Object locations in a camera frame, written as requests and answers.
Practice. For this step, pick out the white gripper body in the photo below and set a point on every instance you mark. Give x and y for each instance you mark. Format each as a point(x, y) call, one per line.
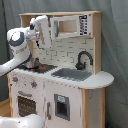
point(39, 31)

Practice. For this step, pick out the white toy microwave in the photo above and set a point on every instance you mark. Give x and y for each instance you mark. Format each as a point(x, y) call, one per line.
point(70, 26)

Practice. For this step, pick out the red oven knob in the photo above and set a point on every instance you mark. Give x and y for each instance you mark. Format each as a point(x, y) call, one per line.
point(15, 79)
point(33, 84)

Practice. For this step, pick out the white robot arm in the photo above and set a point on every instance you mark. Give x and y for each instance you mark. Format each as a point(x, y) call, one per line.
point(17, 40)

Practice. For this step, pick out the wooden toy kitchen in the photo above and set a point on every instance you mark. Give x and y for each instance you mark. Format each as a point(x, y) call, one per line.
point(87, 98)

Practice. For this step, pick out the silver toy pot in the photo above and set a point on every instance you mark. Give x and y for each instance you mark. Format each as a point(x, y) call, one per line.
point(33, 63)

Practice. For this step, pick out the black toy stovetop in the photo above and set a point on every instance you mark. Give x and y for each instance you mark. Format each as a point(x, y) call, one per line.
point(42, 68)

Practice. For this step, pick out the black toy faucet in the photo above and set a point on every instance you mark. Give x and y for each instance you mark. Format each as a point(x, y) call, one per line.
point(81, 64)

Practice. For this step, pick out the grey toy sink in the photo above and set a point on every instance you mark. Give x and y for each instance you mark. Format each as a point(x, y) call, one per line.
point(72, 74)

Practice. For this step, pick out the toy oven door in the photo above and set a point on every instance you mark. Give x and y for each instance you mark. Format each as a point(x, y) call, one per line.
point(26, 106)

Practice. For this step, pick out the grey ice dispenser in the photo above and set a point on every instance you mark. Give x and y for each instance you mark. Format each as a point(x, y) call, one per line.
point(62, 107)

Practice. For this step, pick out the grey fridge door handle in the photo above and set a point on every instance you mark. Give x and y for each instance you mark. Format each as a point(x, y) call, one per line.
point(48, 111)

